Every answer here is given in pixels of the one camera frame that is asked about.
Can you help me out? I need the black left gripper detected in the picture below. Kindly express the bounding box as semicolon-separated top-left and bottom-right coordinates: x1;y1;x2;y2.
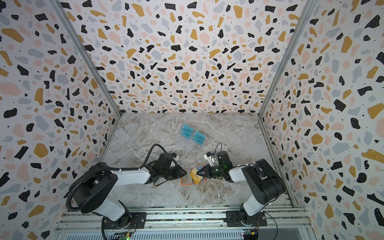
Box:
162;164;189;181

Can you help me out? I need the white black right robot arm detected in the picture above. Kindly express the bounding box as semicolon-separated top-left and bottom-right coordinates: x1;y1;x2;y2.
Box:
197;151;287;225

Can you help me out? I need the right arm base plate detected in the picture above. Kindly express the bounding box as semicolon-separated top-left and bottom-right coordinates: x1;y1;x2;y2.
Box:
224;210;267;228

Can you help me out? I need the black corrugated cable conduit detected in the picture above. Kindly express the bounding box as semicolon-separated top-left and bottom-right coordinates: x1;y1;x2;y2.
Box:
65;143;172;212

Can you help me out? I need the gold VIP card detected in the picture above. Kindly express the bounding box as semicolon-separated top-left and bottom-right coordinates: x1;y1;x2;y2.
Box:
190;167;204;185

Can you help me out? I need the teal VIP card left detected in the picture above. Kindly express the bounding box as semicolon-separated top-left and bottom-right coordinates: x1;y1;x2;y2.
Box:
180;124;194;140

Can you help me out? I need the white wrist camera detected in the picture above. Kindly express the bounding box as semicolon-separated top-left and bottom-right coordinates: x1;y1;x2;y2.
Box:
171;153;180;161
204;152;216;167

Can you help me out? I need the orange card wallet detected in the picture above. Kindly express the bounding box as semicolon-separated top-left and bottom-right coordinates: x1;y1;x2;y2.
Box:
181;165;207;186

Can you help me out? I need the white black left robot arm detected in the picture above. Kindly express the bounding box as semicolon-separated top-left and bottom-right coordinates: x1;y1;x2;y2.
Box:
66;153;187;222

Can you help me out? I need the teal VIP card right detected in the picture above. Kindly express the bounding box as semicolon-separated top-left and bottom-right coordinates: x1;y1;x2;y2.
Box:
193;131;206;146

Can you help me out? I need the aluminium corner post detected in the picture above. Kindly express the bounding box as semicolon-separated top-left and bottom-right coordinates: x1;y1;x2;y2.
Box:
48;1;122;118
258;0;319;117

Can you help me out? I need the teal vip card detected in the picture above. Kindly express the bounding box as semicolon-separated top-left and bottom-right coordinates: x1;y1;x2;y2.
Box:
193;131;206;146
180;124;194;140

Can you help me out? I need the aluminium left corner post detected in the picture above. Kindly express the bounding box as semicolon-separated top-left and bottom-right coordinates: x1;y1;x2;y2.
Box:
48;1;122;118

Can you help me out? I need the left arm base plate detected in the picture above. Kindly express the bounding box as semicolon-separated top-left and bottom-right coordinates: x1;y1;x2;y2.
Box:
102;212;147;231

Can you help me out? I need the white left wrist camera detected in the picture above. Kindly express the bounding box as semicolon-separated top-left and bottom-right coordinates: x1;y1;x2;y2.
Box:
171;153;180;161

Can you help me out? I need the clear acrylic card display stand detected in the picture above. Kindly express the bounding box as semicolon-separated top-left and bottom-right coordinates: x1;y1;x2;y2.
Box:
179;124;207;152

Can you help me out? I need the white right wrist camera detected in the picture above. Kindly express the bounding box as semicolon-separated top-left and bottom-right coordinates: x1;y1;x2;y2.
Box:
204;152;216;167

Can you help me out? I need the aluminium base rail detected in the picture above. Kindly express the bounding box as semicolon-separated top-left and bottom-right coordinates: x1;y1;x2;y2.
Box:
52;205;316;240

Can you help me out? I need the aluminium right corner post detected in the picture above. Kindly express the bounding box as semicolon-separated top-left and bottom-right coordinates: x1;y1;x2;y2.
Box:
258;0;319;117

